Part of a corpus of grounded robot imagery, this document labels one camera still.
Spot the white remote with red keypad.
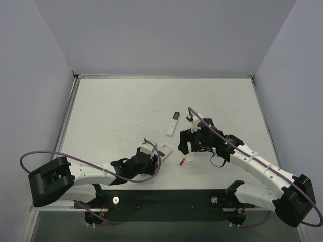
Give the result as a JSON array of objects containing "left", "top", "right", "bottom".
[{"left": 158, "top": 144, "right": 173, "bottom": 161}]

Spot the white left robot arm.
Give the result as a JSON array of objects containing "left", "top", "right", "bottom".
[{"left": 28, "top": 144, "right": 165, "bottom": 207}]

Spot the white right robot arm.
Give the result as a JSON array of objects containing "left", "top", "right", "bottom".
[{"left": 178, "top": 114, "right": 316, "bottom": 227}]

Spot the slim white remote with display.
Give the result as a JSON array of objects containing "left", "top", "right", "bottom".
[{"left": 166, "top": 112, "right": 180, "bottom": 137}]

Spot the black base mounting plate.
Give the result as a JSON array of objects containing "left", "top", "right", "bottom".
[{"left": 73, "top": 189, "right": 251, "bottom": 222}]

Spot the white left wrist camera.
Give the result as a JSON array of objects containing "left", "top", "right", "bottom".
[{"left": 140, "top": 138, "right": 157, "bottom": 155}]

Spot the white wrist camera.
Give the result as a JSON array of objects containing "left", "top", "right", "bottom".
[
  {"left": 140, "top": 138, "right": 157, "bottom": 155},
  {"left": 186, "top": 111, "right": 203, "bottom": 133}
]

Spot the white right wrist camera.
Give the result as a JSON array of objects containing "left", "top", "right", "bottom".
[{"left": 186, "top": 111, "right": 203, "bottom": 133}]

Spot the aluminium rail frame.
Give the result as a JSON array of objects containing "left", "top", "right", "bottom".
[{"left": 20, "top": 74, "right": 303, "bottom": 242}]

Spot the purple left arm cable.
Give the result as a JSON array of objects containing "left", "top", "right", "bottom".
[{"left": 19, "top": 137, "right": 162, "bottom": 226}]

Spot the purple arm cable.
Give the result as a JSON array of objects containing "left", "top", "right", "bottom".
[
  {"left": 19, "top": 137, "right": 162, "bottom": 226},
  {"left": 187, "top": 106, "right": 323, "bottom": 227}
]

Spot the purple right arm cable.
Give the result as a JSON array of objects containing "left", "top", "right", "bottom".
[{"left": 187, "top": 106, "right": 323, "bottom": 227}]

